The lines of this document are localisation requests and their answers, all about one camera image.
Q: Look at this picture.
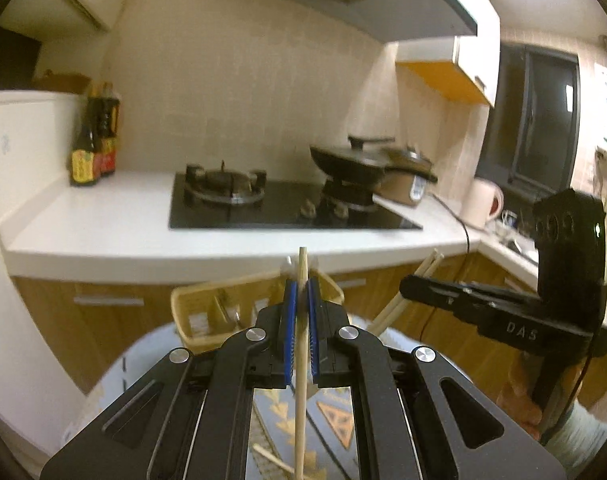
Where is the person's right forearm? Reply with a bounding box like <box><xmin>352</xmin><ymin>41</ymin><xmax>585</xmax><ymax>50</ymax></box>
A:
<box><xmin>541</xmin><ymin>400</ymin><xmax>607</xmax><ymax>461</ymax></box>

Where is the dark sauce bottle yellow label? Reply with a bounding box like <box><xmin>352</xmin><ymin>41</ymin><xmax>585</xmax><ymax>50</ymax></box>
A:
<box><xmin>70</xmin><ymin>85</ymin><xmax>102</xmax><ymax>188</ymax></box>

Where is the white refrigerator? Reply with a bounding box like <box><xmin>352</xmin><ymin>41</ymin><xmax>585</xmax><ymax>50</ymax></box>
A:
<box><xmin>0</xmin><ymin>91</ymin><xmax>114</xmax><ymax>461</ymax></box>

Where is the person's right hand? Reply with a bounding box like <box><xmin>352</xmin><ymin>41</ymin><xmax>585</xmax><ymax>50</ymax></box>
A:
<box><xmin>498</xmin><ymin>352</ymin><xmax>544</xmax><ymax>441</ymax></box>

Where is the wooden chopstick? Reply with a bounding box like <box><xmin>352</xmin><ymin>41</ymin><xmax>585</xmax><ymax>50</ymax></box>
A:
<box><xmin>373</xmin><ymin>252</ymin><xmax>445</xmax><ymax>339</ymax></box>
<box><xmin>294</xmin><ymin>246</ymin><xmax>309</xmax><ymax>480</ymax></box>
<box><xmin>368</xmin><ymin>249</ymin><xmax>440</xmax><ymax>336</ymax></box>
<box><xmin>254</xmin><ymin>444</ymin><xmax>295</xmax><ymax>476</ymax></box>

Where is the dark window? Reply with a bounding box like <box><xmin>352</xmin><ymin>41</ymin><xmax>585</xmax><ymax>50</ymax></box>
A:
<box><xmin>476</xmin><ymin>42</ymin><xmax>581</xmax><ymax>198</ymax></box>

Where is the yellow plastic utensil basket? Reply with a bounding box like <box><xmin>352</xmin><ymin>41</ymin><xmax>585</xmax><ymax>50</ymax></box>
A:
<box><xmin>171</xmin><ymin>267</ymin><xmax>345</xmax><ymax>353</ymax></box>

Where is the beige rice cooker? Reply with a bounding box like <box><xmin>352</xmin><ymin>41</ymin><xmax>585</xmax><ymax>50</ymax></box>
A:
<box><xmin>373</xmin><ymin>147</ymin><xmax>439</xmax><ymax>207</ymax></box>

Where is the black gas stove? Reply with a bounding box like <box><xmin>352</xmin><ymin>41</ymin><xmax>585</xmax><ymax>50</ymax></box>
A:
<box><xmin>168</xmin><ymin>160</ymin><xmax>424</xmax><ymax>232</ymax></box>

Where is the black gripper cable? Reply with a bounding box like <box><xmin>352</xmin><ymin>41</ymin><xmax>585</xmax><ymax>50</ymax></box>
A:
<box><xmin>561</xmin><ymin>330</ymin><xmax>600</xmax><ymax>418</ymax></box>

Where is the glass cup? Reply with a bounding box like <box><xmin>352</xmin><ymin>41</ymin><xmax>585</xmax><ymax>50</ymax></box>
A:
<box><xmin>498</xmin><ymin>208</ymin><xmax>519</xmax><ymax>236</ymax></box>

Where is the white and orange wall cabinet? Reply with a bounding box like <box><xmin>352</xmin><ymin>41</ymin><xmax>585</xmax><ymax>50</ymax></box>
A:
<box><xmin>396</xmin><ymin>0</ymin><xmax>501</xmax><ymax>108</ymax></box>

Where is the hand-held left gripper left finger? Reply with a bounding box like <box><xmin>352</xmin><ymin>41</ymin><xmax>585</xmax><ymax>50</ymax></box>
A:
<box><xmin>40</xmin><ymin>280</ymin><xmax>300</xmax><ymax>480</ymax></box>

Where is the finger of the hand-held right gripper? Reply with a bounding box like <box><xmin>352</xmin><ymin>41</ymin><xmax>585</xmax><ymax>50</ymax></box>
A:
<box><xmin>399</xmin><ymin>274</ymin><xmax>481</xmax><ymax>323</ymax></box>

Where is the grey range hood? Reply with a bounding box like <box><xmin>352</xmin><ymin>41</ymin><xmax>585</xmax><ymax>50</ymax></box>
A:
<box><xmin>204</xmin><ymin>0</ymin><xmax>479</xmax><ymax>43</ymax></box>

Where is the patterned blue tablecloth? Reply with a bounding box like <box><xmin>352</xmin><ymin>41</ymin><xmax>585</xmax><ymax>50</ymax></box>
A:
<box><xmin>64</xmin><ymin>312</ymin><xmax>464</xmax><ymax>480</ymax></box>

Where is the black power cable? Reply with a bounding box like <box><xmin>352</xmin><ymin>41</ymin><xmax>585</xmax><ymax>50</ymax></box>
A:
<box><xmin>418</xmin><ymin>192</ymin><xmax>471</xmax><ymax>343</ymax></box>

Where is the brown cardboard box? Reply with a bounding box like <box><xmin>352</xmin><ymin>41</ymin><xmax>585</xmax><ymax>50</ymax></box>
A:
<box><xmin>31</xmin><ymin>74</ymin><xmax>92</xmax><ymax>95</ymax></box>

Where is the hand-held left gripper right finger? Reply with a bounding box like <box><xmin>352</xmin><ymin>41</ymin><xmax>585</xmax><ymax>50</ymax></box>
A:
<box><xmin>306</xmin><ymin>276</ymin><xmax>568</xmax><ymax>480</ymax></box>

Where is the white electric kettle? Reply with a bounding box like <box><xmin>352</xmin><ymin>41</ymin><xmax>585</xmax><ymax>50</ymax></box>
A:
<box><xmin>462</xmin><ymin>178</ymin><xmax>504</xmax><ymax>230</ymax></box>

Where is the black wok with lid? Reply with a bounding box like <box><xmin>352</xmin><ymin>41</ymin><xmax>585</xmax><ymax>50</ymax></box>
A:
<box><xmin>309</xmin><ymin>134</ymin><xmax>397</xmax><ymax>183</ymax></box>

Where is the wooden base cabinet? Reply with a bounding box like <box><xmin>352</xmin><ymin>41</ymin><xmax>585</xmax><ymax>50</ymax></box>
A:
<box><xmin>11</xmin><ymin>250</ymin><xmax>607</xmax><ymax>411</ymax></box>

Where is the dark sauce bottle red label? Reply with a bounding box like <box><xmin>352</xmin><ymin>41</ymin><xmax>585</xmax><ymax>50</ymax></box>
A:
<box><xmin>96</xmin><ymin>82</ymin><xmax>122</xmax><ymax>178</ymax></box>

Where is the long silver drawer handle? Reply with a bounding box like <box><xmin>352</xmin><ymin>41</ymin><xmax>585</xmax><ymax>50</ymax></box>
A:
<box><xmin>74</xmin><ymin>296</ymin><xmax>145</xmax><ymax>307</ymax></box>

